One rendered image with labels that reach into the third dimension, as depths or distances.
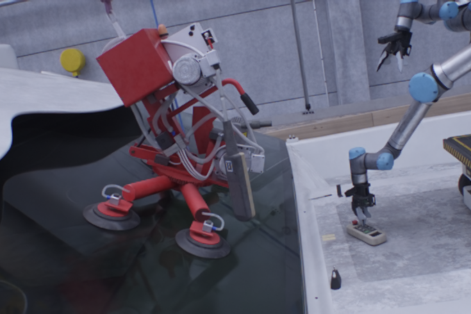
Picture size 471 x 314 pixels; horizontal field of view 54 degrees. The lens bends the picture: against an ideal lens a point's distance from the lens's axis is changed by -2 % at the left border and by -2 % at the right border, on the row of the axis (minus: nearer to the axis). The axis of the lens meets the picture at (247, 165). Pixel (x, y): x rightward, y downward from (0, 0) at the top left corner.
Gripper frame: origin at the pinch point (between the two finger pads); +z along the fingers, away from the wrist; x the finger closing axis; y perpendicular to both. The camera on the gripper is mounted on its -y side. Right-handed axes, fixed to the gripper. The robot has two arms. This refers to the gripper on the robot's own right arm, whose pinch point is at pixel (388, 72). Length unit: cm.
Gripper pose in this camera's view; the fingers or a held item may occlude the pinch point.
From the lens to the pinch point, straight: 227.3
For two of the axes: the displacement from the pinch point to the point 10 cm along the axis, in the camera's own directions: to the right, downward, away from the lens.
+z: -2.3, 9.7, 1.2
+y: 8.7, 1.4, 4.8
